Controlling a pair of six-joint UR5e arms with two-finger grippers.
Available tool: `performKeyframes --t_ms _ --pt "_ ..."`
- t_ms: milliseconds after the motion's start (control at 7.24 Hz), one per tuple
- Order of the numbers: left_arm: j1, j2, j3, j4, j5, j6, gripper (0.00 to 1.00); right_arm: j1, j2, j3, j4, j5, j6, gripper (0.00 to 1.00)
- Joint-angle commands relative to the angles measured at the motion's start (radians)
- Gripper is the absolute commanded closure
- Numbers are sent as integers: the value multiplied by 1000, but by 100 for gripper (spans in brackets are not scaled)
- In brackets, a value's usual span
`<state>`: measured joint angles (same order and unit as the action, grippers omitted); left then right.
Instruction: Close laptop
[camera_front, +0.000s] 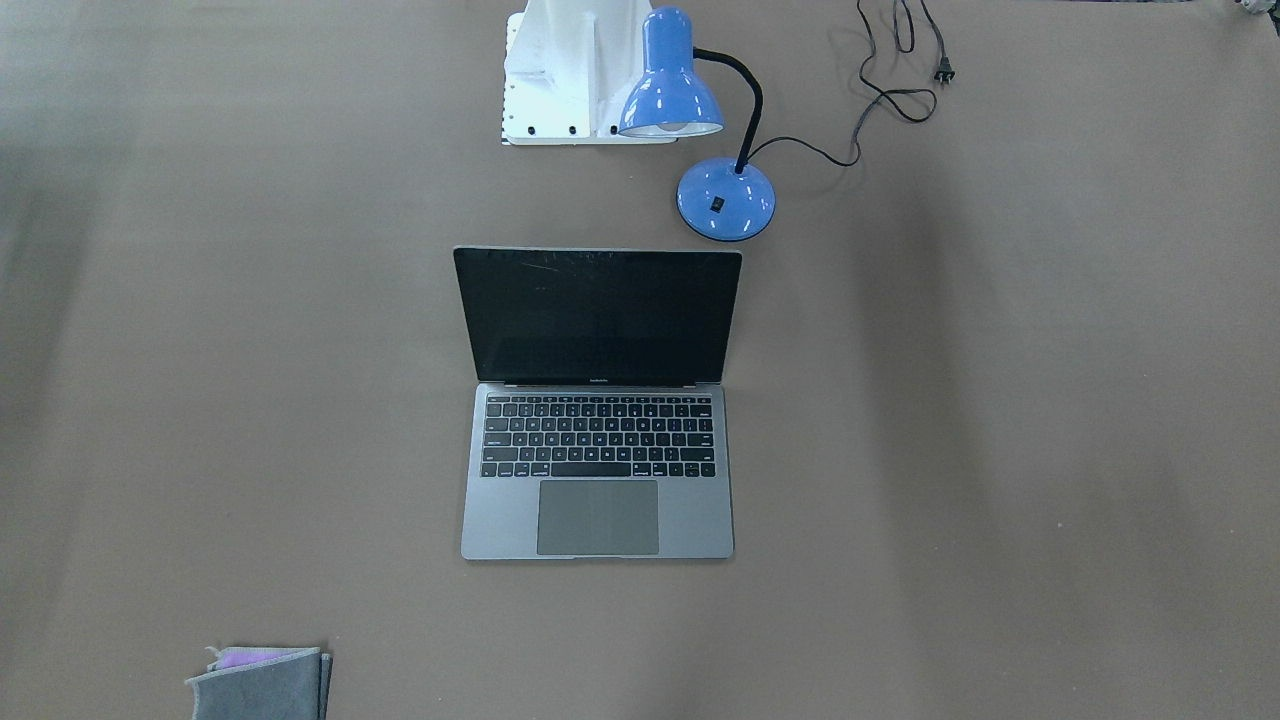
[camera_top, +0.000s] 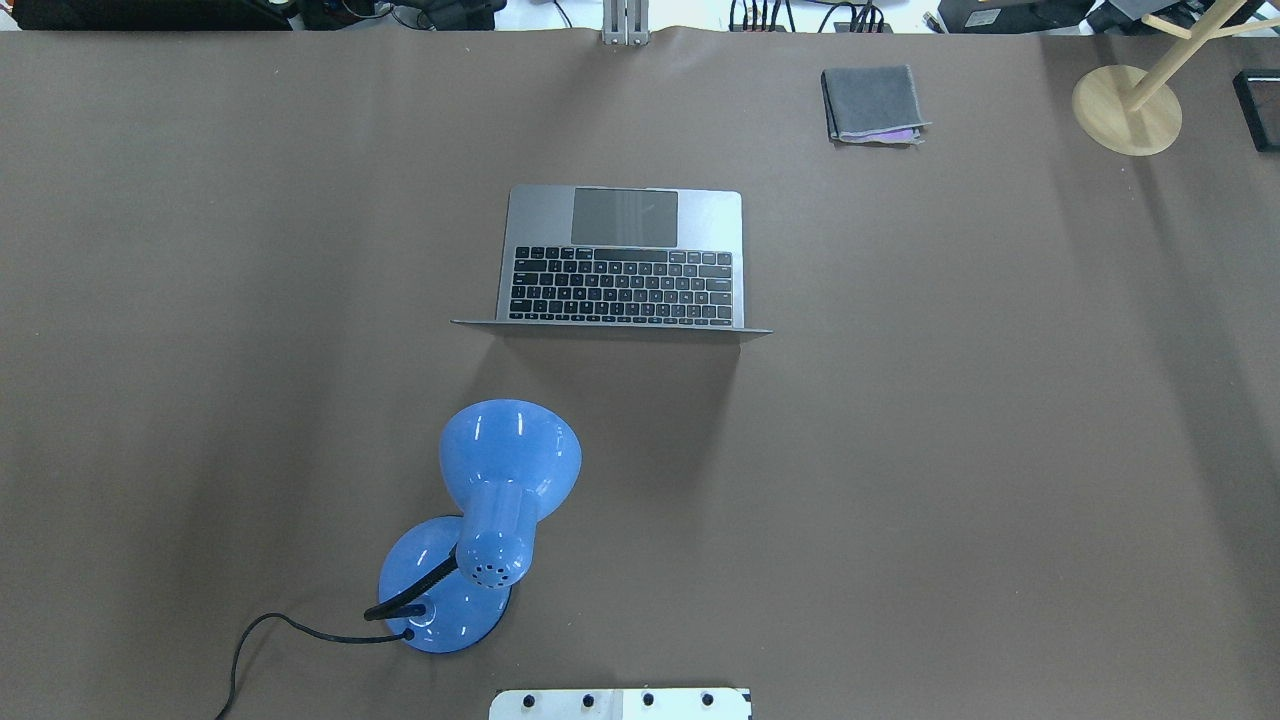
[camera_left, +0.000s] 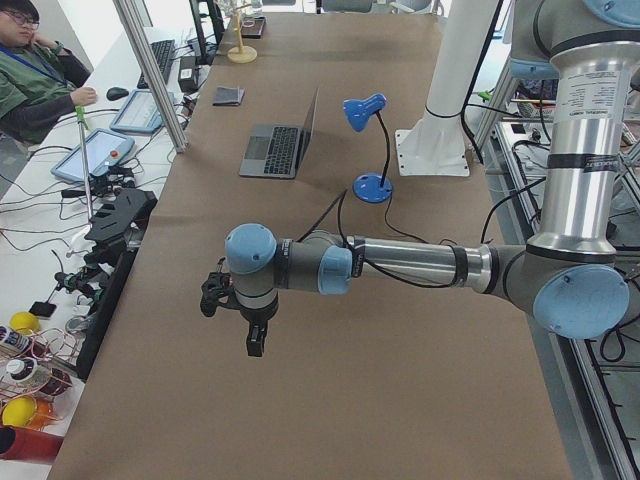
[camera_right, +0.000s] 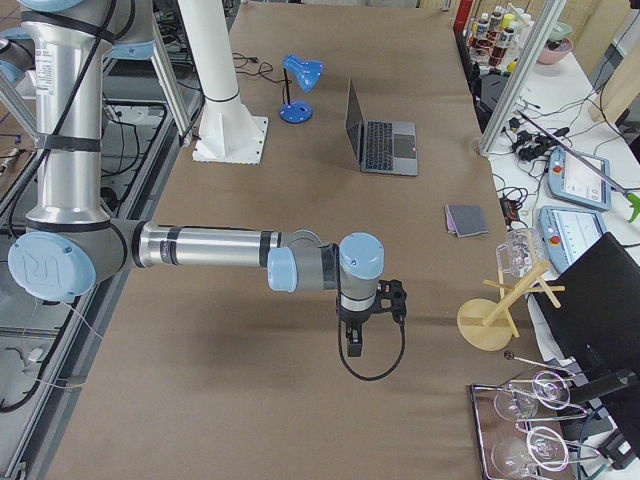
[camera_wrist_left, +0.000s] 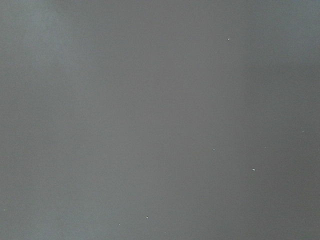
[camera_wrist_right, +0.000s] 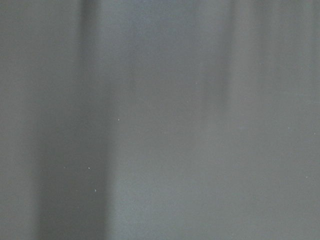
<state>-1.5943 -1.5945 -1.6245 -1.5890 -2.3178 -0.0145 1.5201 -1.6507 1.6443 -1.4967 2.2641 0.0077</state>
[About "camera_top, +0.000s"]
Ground grey laptop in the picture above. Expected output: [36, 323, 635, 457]
[479, 184, 768, 343]

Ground blue desk lamp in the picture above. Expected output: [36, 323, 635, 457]
[364, 398, 582, 653]

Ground folded grey cloth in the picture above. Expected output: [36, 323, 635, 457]
[820, 64, 929, 146]

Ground brown table mat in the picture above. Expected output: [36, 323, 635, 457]
[1, 26, 1279, 719]

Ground wooden stand with round base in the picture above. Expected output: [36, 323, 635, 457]
[1071, 1, 1279, 158]

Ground black tray at right edge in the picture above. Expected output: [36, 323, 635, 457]
[1231, 69, 1279, 152]

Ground silver aluminium profile mount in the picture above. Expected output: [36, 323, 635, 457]
[602, 0, 650, 47]

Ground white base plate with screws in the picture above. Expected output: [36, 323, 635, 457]
[488, 687, 755, 719]

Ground black lamp power cable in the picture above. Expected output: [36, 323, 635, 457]
[214, 612, 415, 720]

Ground black power strip with cables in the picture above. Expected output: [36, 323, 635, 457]
[723, 1, 893, 35]

